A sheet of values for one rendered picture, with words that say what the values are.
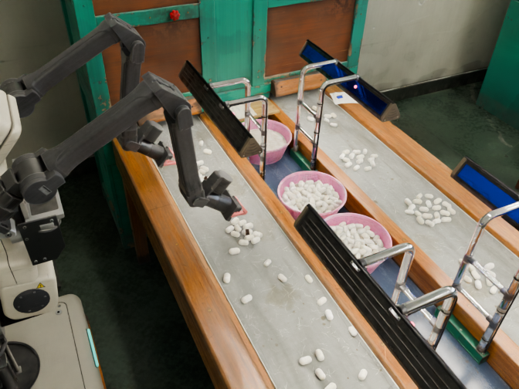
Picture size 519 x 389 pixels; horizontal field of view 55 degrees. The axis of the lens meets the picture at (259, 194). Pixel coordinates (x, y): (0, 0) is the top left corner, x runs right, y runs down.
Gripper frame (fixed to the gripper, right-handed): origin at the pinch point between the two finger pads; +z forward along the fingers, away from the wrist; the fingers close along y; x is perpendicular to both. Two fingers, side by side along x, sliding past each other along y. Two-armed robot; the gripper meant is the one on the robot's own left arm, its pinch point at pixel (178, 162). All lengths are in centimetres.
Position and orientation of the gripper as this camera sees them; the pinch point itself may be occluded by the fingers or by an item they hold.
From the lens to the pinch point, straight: 200.9
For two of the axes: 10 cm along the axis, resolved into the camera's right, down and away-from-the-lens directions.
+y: -4.3, -5.8, 6.9
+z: 6.6, 3.2, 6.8
